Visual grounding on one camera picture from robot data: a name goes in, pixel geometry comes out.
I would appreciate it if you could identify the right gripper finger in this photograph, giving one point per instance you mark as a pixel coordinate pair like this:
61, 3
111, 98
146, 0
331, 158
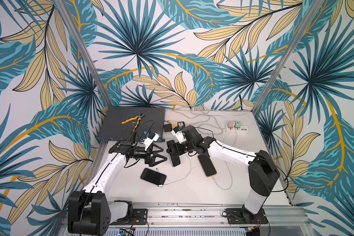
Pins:
174, 148
179, 129

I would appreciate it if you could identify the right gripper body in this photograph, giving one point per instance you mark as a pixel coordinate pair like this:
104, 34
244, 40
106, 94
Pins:
177, 147

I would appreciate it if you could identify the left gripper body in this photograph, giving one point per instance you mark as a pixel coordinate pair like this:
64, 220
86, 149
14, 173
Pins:
139, 153

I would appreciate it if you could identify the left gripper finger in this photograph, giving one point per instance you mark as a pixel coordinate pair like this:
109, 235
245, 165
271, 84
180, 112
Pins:
154, 148
156, 159

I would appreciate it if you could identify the black phone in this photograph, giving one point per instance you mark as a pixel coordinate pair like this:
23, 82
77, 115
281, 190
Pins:
175, 160

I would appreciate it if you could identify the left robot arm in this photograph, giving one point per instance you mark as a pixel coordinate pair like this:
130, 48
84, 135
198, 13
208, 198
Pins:
89, 212

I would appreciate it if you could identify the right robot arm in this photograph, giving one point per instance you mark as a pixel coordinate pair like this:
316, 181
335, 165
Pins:
263, 173

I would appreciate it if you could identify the phone in pink case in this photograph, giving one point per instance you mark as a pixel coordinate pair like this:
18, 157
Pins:
207, 165

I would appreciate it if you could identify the yellow charger plug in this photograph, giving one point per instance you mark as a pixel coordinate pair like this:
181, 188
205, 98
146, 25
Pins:
174, 124

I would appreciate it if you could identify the black power strip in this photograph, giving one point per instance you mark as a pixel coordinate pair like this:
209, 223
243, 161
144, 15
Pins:
168, 127

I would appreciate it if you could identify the yellow black pliers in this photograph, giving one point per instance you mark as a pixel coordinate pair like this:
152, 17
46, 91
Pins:
136, 119

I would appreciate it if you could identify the green charger plug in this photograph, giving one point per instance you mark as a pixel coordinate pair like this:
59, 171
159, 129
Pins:
238, 125

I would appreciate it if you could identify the white power strip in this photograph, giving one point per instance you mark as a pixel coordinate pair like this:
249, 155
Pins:
242, 129

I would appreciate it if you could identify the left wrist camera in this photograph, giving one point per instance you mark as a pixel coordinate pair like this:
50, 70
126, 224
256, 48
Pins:
150, 138

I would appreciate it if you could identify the dark blue network switch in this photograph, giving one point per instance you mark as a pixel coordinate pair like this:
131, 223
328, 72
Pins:
113, 130

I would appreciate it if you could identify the aluminium front rail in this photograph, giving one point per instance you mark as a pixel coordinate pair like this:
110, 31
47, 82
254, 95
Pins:
212, 215

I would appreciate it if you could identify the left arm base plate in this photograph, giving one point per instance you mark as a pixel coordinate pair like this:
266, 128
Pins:
138, 216

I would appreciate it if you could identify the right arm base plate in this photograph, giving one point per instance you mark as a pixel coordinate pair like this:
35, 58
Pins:
241, 216

